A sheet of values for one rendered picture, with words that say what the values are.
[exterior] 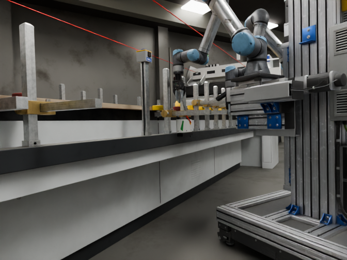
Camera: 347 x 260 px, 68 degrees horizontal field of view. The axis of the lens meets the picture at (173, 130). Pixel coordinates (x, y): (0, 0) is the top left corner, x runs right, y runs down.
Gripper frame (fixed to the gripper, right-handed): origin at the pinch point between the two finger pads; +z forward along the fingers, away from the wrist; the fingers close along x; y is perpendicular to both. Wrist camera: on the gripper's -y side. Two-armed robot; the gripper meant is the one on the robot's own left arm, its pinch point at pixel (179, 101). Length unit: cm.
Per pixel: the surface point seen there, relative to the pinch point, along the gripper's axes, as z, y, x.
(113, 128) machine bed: 17.4, 25.6, -39.1
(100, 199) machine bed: 59, 38, -44
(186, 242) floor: 92, 18, 5
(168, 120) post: 13.2, 3.1, -7.8
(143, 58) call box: -24.6, 29.6, -17.4
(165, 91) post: -7.5, 2.9, -9.5
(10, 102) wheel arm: 9, 126, -24
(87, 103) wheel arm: 8, 102, -17
